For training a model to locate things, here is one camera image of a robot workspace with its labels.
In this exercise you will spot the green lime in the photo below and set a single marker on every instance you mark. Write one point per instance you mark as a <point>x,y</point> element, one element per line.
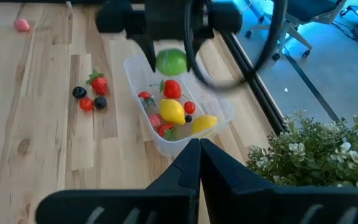
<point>171,62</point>

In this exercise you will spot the pink round fruit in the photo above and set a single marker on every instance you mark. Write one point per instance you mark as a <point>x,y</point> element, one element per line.
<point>155,120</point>

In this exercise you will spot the yellow lemon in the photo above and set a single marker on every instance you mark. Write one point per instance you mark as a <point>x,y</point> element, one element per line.
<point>172,112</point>
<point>204,124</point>

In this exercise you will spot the red cherry with stem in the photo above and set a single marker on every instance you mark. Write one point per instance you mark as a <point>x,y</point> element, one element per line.
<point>190,107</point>

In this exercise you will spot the potted green plant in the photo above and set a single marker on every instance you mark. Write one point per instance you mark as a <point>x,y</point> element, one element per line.
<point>315,155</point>

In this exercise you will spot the leafy red strawberry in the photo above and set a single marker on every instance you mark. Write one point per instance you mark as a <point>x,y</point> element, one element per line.
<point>99,85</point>

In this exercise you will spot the small pink fruit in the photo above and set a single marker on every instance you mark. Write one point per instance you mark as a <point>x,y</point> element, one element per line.
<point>21,25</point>

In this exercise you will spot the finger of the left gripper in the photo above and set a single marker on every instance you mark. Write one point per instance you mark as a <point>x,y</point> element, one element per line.
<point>149,49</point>
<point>194,43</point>

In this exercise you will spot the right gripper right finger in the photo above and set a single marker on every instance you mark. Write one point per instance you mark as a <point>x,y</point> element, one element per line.
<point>259,205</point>

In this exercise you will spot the small dark blueberry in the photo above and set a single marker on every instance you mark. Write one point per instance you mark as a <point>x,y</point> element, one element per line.
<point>188,118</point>

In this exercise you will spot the dark office chair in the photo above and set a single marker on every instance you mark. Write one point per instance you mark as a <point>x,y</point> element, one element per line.
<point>309,7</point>

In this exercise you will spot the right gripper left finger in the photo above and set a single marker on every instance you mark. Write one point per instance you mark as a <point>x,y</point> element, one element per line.
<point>135,205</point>

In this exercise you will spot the black aluminium table frame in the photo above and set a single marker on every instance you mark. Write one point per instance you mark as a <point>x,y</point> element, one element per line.
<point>261,95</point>

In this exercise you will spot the red cherry tomato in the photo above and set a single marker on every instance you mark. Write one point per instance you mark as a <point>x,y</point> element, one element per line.
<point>86,104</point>

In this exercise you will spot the clear plastic tupperware container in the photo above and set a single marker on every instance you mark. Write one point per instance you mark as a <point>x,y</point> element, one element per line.
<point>135,74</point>

